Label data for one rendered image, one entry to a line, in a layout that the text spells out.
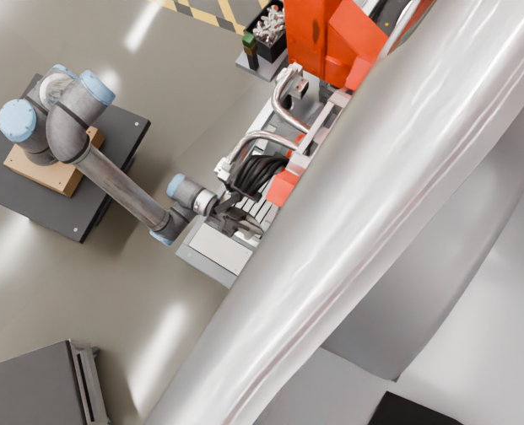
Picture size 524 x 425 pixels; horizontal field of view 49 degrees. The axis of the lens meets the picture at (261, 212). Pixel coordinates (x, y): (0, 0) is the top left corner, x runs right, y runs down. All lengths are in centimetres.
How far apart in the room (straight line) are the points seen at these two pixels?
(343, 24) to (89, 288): 158
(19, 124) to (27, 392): 100
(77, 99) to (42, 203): 90
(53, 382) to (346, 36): 163
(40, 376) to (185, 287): 69
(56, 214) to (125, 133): 44
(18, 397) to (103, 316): 51
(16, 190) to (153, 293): 73
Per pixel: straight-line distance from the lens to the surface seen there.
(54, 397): 235
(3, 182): 268
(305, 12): 197
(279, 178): 141
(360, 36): 204
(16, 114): 234
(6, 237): 295
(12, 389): 242
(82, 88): 176
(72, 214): 249
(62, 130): 175
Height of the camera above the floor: 248
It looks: 72 degrees down
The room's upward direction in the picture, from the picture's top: 18 degrees counter-clockwise
